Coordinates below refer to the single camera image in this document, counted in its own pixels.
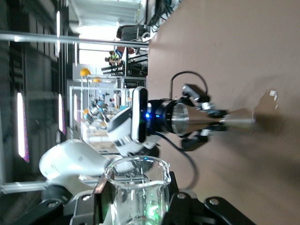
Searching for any steel double cone jigger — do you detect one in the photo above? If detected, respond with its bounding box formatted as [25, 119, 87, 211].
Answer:
[171, 102, 256, 136]

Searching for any brown table mat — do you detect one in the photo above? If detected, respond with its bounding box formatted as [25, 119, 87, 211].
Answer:
[147, 0, 300, 225]

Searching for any aluminium frame beam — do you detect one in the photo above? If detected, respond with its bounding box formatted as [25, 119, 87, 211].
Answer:
[0, 32, 150, 49]

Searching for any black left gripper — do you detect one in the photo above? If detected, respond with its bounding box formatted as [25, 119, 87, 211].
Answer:
[147, 84, 227, 151]

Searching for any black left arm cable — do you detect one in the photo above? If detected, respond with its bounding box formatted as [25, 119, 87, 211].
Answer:
[150, 71, 209, 190]

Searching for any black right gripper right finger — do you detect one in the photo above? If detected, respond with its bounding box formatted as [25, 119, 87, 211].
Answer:
[164, 172, 256, 225]

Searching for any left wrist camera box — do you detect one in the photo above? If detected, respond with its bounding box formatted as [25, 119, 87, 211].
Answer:
[130, 86, 149, 143]

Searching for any clear glass measuring beaker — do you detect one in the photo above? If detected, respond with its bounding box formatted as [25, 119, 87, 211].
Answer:
[104, 156, 171, 225]

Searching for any long ceiling light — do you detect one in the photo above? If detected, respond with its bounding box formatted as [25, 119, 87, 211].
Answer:
[58, 93, 67, 136]
[16, 92, 30, 164]

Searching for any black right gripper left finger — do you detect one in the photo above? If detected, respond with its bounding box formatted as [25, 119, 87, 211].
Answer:
[11, 173, 113, 225]

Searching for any metal table edge bracket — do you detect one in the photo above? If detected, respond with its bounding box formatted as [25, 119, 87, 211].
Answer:
[269, 90, 280, 110]

